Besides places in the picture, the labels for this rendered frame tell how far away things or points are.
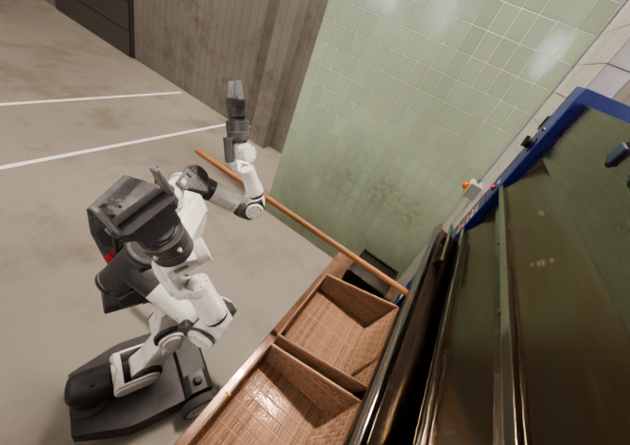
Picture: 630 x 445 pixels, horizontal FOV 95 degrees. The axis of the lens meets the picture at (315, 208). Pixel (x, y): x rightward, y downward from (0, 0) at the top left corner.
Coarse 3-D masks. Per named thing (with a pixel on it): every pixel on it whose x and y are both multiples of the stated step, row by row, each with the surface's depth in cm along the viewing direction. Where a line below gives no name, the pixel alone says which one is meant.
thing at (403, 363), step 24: (432, 264) 118; (432, 288) 108; (432, 312) 98; (408, 336) 86; (432, 336) 91; (384, 360) 78; (408, 360) 80; (408, 384) 75; (384, 408) 68; (408, 408) 71; (384, 432) 64; (408, 432) 67
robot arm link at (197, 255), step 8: (192, 240) 65; (200, 240) 68; (192, 248) 64; (200, 248) 67; (184, 256) 61; (192, 256) 65; (200, 256) 67; (208, 256) 68; (160, 264) 60; (168, 264) 60; (176, 264) 61; (184, 264) 64; (192, 264) 66; (200, 264) 68; (168, 272) 63; (176, 272) 65; (184, 272) 66
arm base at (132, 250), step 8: (128, 248) 75; (136, 248) 77; (128, 256) 75; (136, 256) 75; (144, 256) 77; (136, 264) 76; (144, 264) 76; (96, 280) 77; (104, 288) 77; (112, 296) 78; (120, 296) 80
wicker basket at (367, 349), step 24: (336, 288) 188; (312, 312) 178; (336, 312) 184; (360, 312) 186; (384, 312) 176; (288, 336) 161; (312, 336) 166; (336, 336) 171; (360, 336) 177; (384, 336) 152; (312, 360) 139; (336, 360) 160; (360, 360) 153; (360, 384) 128
